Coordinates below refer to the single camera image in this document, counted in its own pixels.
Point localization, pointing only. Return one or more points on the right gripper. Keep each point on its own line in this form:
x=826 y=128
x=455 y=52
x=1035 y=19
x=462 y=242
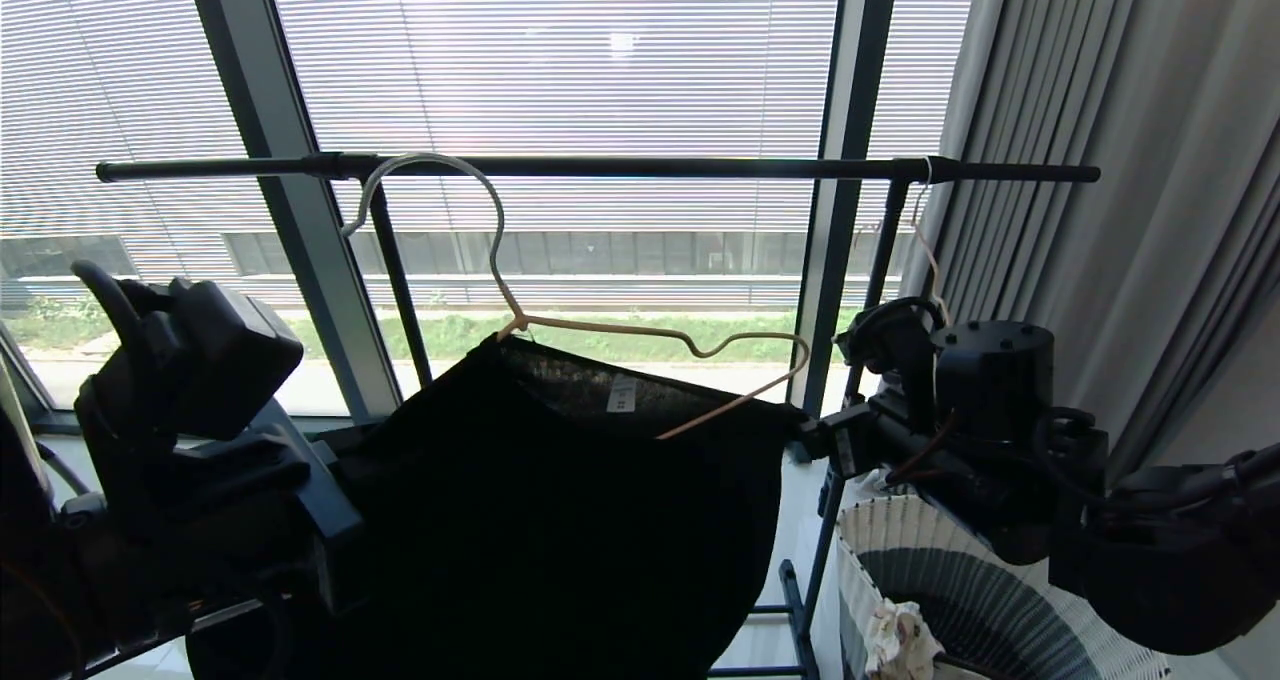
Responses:
x=860 y=440

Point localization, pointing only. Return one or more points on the white laundry basket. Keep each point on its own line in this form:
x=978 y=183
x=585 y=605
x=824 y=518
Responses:
x=900 y=530

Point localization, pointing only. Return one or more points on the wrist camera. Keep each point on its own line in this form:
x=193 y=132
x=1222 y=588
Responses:
x=890 y=345
x=200 y=360

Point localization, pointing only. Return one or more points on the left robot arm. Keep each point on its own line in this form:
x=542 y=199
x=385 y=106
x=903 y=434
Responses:
x=60 y=580

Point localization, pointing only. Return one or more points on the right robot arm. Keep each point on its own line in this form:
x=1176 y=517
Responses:
x=1150 y=560

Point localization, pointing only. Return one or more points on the black garment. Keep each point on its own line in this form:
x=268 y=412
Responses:
x=520 y=540

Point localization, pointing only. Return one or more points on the cream printed garment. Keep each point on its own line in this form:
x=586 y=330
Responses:
x=900 y=640

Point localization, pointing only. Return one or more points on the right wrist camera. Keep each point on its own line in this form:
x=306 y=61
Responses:
x=890 y=345

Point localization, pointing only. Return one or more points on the pink clothes hanger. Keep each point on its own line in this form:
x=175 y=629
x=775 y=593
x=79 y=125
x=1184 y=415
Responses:
x=930 y=255
x=515 y=320

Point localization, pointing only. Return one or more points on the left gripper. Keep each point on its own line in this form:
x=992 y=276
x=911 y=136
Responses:
x=310 y=520

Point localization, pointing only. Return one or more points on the black clothes rack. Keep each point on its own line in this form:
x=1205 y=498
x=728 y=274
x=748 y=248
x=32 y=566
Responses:
x=600 y=167

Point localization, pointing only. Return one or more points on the beige curtain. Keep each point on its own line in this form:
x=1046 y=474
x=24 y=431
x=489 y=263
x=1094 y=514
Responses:
x=1150 y=160

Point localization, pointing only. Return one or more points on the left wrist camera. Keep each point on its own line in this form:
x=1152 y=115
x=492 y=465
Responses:
x=200 y=360

